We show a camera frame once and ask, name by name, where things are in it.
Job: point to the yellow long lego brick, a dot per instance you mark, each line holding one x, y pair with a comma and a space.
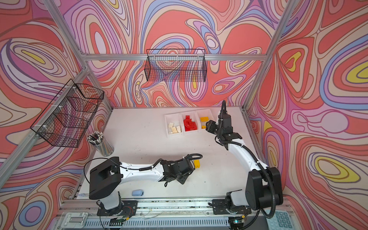
204, 119

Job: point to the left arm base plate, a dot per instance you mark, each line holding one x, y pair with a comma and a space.
126, 208

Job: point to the blue eraser block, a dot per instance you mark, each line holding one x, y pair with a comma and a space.
138, 192

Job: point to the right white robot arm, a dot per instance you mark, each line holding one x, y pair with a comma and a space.
263, 190

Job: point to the metal cup of pens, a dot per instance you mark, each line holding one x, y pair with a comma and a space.
98, 140

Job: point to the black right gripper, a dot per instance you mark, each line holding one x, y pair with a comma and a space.
210, 126

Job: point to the green calculator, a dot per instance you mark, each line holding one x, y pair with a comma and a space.
280, 221

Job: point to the white lego brick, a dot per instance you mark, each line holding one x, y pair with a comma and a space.
174, 130

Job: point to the left translucent plastic bin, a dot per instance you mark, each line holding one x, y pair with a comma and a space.
173, 118

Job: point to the black wire basket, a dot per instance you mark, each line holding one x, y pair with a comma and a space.
173, 65
70, 115

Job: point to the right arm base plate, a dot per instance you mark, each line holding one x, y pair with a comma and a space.
226, 207

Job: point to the right translucent plastic bin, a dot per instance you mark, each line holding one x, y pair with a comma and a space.
203, 116

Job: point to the middle translucent plastic bin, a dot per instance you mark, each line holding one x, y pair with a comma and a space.
193, 117

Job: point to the red arch lego piece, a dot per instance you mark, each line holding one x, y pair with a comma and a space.
189, 125

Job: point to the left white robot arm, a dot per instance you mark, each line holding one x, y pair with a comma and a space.
107, 176

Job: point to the back black wire basket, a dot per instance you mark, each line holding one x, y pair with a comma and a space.
173, 65

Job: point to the red narrow lego brick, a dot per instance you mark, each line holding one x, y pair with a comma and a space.
187, 117

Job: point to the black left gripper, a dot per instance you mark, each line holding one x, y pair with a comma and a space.
183, 182

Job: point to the left black wire basket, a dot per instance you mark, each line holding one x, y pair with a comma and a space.
70, 115

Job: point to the translucent plastic bin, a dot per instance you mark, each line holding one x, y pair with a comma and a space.
193, 117
203, 116
173, 118

